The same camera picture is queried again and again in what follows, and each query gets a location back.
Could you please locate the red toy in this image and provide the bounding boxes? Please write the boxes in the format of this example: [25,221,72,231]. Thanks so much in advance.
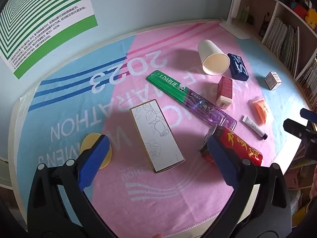
[290,1,310,18]

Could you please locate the white paper cup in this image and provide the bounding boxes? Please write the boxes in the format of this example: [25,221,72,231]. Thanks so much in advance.
[197,40,231,75]

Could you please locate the person's right forearm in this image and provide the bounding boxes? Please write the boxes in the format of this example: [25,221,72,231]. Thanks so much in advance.
[309,166,317,199]

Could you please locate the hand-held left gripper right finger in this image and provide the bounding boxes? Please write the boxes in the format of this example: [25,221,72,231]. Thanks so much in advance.
[201,134,291,238]

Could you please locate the white desk lamp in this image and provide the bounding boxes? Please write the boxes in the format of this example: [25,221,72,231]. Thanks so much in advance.
[219,0,250,39]

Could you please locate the yellow round lid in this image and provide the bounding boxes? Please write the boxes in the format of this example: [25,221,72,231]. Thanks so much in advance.
[83,133,113,169]

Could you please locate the orange plastic packet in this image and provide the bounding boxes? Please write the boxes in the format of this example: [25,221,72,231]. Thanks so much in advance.
[249,99,270,126]

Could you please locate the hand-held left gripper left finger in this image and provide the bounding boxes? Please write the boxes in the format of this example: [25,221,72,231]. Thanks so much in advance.
[27,134,117,238]

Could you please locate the white cream tube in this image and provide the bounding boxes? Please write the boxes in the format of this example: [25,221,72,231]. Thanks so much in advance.
[242,115,268,140]

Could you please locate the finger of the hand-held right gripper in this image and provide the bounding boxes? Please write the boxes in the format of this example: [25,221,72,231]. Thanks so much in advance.
[284,118,317,142]
[300,108,317,125]

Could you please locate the blue gum packet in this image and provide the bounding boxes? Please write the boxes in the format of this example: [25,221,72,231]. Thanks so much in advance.
[227,53,249,81]

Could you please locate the row of upright books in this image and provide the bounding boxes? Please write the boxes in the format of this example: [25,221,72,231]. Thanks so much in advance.
[297,57,317,109]

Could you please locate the green toothpaste box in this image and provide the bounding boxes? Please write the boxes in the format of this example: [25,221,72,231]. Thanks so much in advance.
[146,70,191,106]

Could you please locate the small white box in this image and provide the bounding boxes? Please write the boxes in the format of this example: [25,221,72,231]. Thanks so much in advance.
[264,71,282,90]

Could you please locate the white desk bookshelf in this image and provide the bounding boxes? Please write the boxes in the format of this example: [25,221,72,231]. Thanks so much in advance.
[238,0,317,105]

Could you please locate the red drink can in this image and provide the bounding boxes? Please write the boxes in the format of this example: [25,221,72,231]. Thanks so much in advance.
[198,125,263,166]

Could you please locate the green striped wall poster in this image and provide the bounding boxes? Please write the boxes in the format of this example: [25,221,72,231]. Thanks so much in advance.
[0,0,98,80]

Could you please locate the pink and blue printed towel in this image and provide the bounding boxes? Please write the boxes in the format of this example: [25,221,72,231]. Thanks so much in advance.
[18,20,307,232]

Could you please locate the dark small bottles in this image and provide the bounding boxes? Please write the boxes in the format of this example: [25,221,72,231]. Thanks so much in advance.
[259,12,271,37]

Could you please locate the red carton box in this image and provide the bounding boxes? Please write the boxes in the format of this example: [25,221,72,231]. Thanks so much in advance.
[215,76,233,109]

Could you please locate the green small figure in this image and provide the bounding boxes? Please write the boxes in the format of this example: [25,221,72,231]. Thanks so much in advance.
[239,6,250,21]

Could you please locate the row of thin magazines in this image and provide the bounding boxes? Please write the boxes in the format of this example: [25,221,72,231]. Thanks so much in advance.
[263,17,299,75]

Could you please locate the yellow duck toy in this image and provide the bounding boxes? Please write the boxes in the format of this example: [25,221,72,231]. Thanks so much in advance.
[306,9,317,29]

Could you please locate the white box with flower drawing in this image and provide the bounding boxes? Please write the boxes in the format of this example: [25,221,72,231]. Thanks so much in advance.
[129,99,185,173]

